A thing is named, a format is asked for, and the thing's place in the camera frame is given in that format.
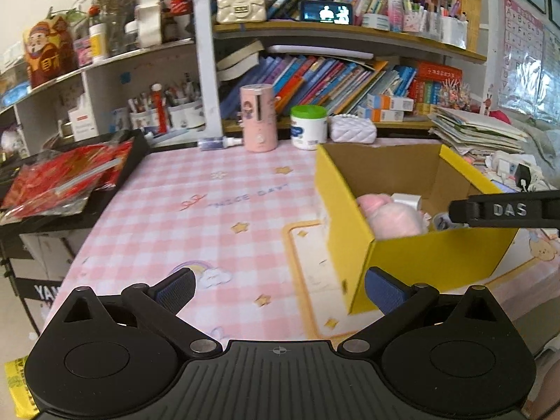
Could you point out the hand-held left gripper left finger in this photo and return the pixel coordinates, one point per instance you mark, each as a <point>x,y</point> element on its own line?
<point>175,291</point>

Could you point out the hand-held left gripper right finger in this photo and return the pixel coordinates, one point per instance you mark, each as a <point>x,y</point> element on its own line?
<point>385,291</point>

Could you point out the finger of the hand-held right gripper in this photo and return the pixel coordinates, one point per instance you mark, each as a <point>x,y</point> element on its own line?
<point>481,210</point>

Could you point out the yellow cardboard box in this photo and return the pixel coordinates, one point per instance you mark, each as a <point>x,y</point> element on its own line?
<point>407,267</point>

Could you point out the pink plush toy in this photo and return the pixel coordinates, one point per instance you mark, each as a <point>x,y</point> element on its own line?
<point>393,221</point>

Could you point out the white charger plug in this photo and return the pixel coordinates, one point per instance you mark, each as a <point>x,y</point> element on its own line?
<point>409,201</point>

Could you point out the pink checked tablecloth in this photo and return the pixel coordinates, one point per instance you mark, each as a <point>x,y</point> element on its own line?
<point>197,227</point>

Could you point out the stack of papers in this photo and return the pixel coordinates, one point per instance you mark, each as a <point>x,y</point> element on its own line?
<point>472,129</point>

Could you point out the cream yellow-bordered table mat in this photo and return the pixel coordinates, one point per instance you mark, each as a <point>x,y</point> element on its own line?
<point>306,262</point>

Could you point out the magenta fabric item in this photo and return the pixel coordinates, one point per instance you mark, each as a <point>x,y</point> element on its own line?
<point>499,117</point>

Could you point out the cartoon figure card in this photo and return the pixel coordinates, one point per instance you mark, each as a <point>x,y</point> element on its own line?
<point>488,103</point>

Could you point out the colourful beaded crown ornament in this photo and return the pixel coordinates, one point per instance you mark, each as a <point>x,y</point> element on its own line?
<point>455,95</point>

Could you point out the white drawer cabinet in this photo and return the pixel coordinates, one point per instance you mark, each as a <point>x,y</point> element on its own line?
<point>48,253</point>

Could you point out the black keyboard stand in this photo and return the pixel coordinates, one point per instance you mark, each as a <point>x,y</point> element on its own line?
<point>39,291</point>

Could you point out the red boxed book set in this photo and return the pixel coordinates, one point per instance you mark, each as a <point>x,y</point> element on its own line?
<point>437,78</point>

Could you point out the orange white carton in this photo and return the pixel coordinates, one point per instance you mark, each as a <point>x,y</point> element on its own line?
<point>380,114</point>
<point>389,102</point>

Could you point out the black electronic keyboard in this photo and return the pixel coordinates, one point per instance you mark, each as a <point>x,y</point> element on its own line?
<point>131,157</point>

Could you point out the white quilted purse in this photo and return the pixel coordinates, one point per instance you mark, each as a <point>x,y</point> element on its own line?
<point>352,130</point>

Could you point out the clear spray bottle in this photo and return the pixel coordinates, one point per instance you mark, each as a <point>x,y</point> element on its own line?
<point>218,143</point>

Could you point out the red decorations plastic bag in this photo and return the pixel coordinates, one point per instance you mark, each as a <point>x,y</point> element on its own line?
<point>57,179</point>

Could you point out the white pen cup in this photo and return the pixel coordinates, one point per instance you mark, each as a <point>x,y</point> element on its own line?
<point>141,120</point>
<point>187,116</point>

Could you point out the white jar green lid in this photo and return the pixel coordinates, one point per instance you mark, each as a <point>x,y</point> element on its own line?
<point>308,131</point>

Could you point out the white pen organiser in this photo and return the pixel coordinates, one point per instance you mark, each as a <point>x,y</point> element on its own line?
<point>453,30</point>

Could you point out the red doll ornament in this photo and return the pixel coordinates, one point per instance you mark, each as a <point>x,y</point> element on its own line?
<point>159,109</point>

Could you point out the yellow printed packet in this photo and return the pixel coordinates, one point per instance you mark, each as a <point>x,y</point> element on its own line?
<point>19,389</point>

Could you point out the white straw box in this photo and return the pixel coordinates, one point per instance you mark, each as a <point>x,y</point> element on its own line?
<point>82,123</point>

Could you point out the pink cylindrical humidifier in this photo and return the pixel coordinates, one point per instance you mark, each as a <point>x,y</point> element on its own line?
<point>258,118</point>

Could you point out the row of colourful books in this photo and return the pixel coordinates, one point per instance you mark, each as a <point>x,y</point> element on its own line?
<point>328,78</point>

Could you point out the white curved shelf unit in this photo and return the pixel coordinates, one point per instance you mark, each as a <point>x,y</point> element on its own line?
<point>109,87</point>

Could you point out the white round tin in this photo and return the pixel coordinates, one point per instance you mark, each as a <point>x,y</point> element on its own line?
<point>375,22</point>

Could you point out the yellow white bookshelf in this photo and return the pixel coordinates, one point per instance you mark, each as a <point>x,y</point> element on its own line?
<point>205,74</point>

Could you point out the pink white bottle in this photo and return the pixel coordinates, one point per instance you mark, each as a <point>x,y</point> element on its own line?
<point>394,8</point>

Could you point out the grey rolled sheet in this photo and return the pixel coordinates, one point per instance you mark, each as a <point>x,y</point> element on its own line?
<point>319,51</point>

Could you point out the thick white paged book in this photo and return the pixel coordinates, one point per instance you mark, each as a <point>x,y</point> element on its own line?
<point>238,59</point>

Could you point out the small video screen device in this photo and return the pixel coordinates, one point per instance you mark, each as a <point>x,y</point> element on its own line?
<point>326,12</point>

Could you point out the blue plastic packet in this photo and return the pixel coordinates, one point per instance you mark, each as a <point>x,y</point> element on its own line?
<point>13,95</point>

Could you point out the pink plastic case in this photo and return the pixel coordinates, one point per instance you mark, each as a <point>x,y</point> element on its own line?
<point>83,52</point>

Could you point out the white bottle yellow label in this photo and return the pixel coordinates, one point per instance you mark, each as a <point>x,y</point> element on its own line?
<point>98,43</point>

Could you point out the orange printed figure bag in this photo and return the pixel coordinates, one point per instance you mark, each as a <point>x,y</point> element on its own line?
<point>48,57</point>

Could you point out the white ceramic ornament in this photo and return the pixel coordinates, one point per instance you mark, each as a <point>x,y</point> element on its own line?
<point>149,17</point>

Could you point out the plastic covered wall chart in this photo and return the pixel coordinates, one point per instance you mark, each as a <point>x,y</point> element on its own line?
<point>551,74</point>

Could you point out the pink alphabet wall poster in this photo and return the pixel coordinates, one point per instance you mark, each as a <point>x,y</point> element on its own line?
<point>523,48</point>

